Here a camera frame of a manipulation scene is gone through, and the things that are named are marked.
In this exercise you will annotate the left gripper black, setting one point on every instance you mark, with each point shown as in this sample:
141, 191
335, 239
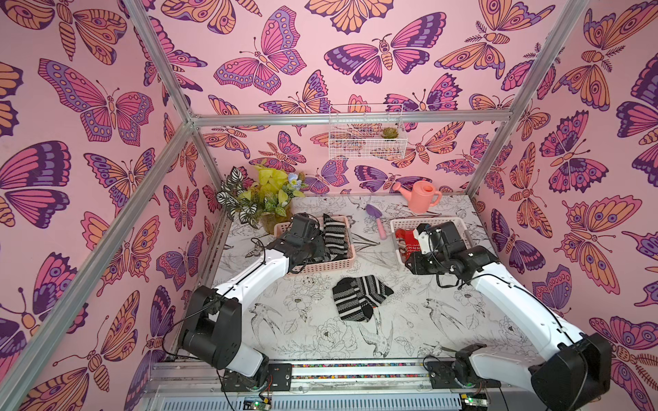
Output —
320, 247

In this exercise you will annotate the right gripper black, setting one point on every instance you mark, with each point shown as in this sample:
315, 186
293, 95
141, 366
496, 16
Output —
421, 255

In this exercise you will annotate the red patterned sock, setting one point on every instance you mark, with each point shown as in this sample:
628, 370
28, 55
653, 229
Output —
407, 243

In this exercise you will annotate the black white striped sock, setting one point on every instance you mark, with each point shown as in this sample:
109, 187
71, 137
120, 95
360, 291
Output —
334, 238

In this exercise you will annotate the black grey striped sock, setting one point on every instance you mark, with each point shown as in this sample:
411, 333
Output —
351, 301
371, 290

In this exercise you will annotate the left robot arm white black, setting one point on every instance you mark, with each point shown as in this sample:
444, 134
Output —
211, 329

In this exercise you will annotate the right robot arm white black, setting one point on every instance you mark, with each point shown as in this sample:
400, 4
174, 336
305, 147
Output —
571, 368

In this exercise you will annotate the pink plastic basket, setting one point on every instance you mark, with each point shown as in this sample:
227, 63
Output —
329, 265

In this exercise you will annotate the white plastic basket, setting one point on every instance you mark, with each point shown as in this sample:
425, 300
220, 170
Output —
411, 224

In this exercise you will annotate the pink watering can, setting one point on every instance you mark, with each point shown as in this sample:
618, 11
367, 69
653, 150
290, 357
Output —
421, 197

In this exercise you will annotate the artificial plant bouquet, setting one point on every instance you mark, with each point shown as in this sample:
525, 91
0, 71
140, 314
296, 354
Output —
262, 202

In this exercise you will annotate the purple pink garden trowel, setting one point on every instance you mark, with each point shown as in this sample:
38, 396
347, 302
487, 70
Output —
376, 214

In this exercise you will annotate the small green succulent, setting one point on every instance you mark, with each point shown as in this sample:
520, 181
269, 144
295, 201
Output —
389, 133

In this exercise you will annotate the white wire wall basket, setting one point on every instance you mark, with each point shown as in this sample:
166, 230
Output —
356, 135

